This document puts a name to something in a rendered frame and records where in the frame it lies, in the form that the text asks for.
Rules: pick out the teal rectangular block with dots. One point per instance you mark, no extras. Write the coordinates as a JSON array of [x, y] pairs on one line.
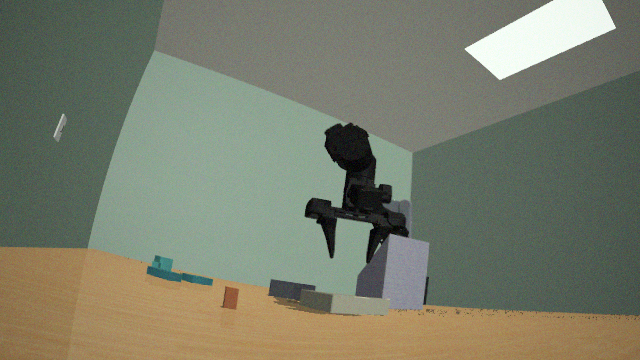
[[196, 279], [165, 274]]

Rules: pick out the brown rectangular block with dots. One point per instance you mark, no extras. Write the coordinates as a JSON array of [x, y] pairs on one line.
[[230, 298]]

